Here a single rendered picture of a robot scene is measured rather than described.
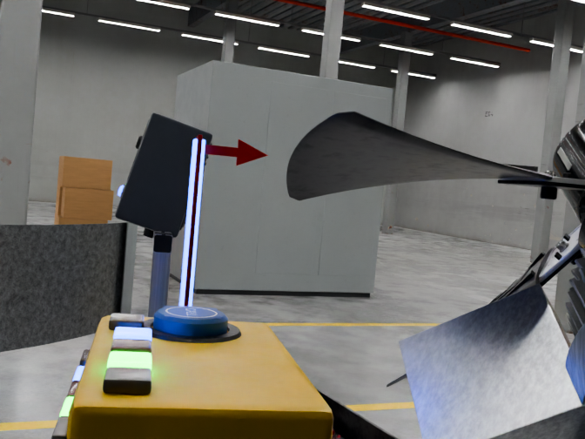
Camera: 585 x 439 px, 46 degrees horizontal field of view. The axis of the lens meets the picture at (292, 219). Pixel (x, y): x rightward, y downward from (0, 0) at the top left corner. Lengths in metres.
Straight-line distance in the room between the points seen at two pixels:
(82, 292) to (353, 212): 5.09
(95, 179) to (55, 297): 6.22
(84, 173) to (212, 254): 2.42
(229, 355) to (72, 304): 2.20
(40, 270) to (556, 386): 1.97
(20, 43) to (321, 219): 3.62
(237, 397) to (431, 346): 0.44
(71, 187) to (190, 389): 8.35
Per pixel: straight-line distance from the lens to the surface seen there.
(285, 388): 0.30
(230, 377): 0.31
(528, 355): 0.67
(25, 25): 4.87
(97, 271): 2.61
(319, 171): 0.69
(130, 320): 0.38
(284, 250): 7.06
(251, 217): 6.90
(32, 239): 2.38
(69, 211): 8.63
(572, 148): 0.78
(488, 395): 0.66
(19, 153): 4.80
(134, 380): 0.28
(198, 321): 0.37
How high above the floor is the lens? 1.16
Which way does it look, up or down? 3 degrees down
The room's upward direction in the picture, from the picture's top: 5 degrees clockwise
